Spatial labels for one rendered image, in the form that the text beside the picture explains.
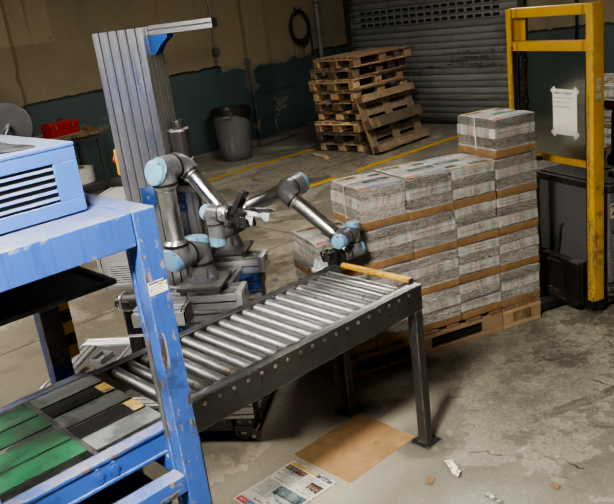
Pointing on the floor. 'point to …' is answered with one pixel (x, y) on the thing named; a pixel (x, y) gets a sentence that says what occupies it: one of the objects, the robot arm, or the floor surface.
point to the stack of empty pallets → (352, 133)
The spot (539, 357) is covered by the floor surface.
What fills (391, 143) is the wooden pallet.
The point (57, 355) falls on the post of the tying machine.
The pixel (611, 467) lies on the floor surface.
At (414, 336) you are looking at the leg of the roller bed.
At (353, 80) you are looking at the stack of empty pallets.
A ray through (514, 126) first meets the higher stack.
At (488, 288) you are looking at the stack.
